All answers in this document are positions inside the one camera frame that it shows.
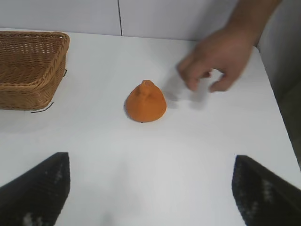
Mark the orange round bread bun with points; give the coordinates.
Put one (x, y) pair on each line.
(145, 106)

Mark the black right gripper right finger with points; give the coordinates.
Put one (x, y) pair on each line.
(265, 200)

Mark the brown wicker basket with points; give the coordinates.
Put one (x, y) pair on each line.
(26, 68)

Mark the bare human forearm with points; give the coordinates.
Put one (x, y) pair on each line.
(254, 16)

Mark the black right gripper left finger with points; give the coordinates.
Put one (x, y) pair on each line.
(35, 193)

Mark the bare human hand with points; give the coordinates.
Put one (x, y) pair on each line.
(223, 56)

